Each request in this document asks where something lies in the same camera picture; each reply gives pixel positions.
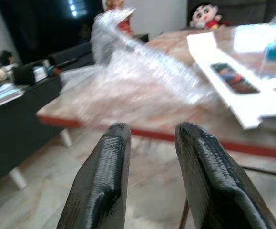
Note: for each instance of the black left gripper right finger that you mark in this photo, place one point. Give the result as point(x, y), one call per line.
point(214, 186)

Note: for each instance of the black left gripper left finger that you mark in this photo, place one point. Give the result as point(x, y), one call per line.
point(97, 181)

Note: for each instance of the marble coffee table red edge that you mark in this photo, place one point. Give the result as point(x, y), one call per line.
point(152, 133)

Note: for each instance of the black tv console cabinet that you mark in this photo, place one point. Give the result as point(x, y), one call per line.
point(13, 126)

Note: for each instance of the crumpled clear bubble wrap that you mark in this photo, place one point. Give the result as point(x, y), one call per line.
point(133, 83)

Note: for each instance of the stack of papers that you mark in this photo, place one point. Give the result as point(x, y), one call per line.
point(2, 95)

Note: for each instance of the black storage box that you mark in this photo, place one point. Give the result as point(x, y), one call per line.
point(23, 75)

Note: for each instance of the black soundbar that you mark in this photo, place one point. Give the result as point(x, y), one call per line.
point(71, 52)

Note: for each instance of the small white plush toy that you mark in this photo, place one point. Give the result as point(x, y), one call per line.
point(2, 74)

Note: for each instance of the clear plastic bottle blue label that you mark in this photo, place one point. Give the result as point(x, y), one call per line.
point(274, 51)

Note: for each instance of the red orange figurine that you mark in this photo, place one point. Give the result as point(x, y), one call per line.
point(125, 25)

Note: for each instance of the black flat television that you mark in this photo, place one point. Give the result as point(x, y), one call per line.
point(44, 26)

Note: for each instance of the black haired plush doll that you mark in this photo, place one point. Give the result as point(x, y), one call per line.
point(205, 15)

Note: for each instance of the dark grey sofa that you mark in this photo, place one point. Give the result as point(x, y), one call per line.
point(242, 9)

